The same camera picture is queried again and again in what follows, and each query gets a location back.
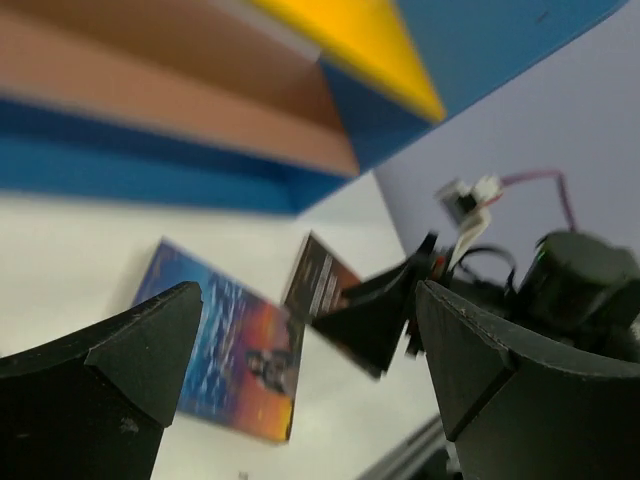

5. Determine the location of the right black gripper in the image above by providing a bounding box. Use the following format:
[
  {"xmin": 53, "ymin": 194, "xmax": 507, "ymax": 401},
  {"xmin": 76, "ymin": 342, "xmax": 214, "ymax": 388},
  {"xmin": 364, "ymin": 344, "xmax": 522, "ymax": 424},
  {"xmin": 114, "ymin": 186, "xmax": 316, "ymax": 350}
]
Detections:
[{"xmin": 310, "ymin": 231, "xmax": 517, "ymax": 378}]

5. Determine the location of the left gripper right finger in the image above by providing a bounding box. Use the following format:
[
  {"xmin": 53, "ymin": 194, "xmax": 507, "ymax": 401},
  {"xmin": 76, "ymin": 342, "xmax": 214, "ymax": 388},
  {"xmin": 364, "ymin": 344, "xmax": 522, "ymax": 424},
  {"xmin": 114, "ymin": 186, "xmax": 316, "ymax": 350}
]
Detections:
[{"xmin": 416, "ymin": 281, "xmax": 639, "ymax": 479}]

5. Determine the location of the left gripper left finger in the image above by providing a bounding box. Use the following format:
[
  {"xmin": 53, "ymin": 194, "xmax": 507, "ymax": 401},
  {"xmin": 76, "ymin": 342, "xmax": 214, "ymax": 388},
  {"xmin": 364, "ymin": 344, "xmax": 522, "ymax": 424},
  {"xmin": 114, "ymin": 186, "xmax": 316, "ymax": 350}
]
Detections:
[{"xmin": 1, "ymin": 282, "xmax": 202, "ymax": 479}]

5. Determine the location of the Jane Eyre book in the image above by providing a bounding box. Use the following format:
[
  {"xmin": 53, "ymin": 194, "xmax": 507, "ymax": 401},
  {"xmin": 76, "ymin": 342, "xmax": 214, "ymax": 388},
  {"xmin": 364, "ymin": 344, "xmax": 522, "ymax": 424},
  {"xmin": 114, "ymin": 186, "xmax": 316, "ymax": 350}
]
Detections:
[{"xmin": 134, "ymin": 239, "xmax": 304, "ymax": 443}]

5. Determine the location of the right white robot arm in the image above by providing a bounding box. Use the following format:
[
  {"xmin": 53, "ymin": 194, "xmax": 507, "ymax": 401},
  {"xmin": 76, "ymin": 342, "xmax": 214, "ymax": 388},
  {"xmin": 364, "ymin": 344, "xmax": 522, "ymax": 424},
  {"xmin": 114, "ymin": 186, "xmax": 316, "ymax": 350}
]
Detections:
[{"xmin": 309, "ymin": 230, "xmax": 639, "ymax": 379}]

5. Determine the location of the Three Days to See book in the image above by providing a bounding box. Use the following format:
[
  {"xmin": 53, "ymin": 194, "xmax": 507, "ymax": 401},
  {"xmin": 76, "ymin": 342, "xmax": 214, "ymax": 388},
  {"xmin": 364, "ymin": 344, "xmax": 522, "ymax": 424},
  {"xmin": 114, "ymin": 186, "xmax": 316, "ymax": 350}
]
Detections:
[{"xmin": 283, "ymin": 231, "xmax": 361, "ymax": 322}]

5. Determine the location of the blue yellow wooden bookshelf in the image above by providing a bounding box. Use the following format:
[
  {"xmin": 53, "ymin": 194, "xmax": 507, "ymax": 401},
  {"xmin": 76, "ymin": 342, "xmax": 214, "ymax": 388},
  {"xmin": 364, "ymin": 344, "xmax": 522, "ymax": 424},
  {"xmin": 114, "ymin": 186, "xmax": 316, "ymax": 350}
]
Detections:
[{"xmin": 1, "ymin": 1, "xmax": 620, "ymax": 214}]

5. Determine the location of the aluminium mounting rail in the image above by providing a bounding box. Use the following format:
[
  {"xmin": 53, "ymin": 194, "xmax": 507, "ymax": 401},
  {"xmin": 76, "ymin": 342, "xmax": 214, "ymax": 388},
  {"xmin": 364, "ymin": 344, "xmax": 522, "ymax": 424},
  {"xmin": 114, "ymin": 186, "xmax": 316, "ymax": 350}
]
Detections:
[{"xmin": 358, "ymin": 415, "xmax": 463, "ymax": 480}]

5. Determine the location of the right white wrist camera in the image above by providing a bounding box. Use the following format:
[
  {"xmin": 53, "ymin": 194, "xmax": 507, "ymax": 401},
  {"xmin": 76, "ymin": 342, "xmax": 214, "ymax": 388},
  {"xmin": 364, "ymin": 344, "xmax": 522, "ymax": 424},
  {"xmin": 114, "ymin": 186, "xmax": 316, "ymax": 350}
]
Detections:
[{"xmin": 435, "ymin": 175, "xmax": 503, "ymax": 270}]

